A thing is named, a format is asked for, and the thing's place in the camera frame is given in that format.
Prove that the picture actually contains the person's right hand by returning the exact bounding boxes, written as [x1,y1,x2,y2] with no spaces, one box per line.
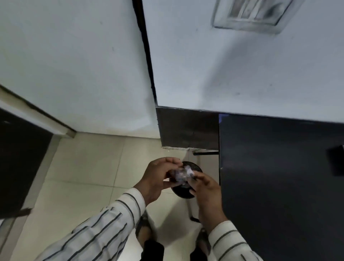
[189,170,227,215]

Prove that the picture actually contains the person's left hand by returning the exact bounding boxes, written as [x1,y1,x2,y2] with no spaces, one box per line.
[133,157,183,206]

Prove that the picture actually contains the clear plastic wrapper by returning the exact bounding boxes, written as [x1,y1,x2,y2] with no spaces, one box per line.
[170,165,195,189]

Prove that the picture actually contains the person's right forearm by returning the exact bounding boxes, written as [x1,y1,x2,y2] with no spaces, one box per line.
[198,211,265,261]

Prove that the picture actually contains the person's left forearm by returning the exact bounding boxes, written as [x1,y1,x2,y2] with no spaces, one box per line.
[35,188,147,261]

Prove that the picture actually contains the black round waste bin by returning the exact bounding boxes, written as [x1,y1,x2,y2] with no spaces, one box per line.
[171,161,205,200]

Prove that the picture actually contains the black skirting panel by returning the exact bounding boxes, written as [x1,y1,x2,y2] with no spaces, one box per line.
[156,106,220,151]

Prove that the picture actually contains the person's left sandal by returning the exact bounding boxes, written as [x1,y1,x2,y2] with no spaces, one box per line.
[135,212,158,248]

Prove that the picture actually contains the person's sandal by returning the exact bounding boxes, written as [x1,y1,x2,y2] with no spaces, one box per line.
[135,212,158,248]
[195,228,213,256]

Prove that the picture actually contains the person's right sandal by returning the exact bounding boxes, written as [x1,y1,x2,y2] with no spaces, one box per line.
[195,228,213,256]

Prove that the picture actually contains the person's black trousers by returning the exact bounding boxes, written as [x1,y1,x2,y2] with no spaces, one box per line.
[142,239,209,261]

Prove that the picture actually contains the black table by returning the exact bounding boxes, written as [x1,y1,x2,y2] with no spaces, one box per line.
[219,113,344,261]

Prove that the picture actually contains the dark wooden door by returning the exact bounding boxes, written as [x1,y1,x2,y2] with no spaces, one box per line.
[0,107,53,219]

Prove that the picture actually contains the black metal table frame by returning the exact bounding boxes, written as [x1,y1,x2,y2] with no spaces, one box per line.
[188,150,220,224]

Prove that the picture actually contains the beige door frame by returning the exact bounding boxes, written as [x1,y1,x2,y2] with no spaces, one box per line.
[0,84,77,139]

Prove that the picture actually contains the white wall switch panel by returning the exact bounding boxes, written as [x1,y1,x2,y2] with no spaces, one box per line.
[212,0,294,34]

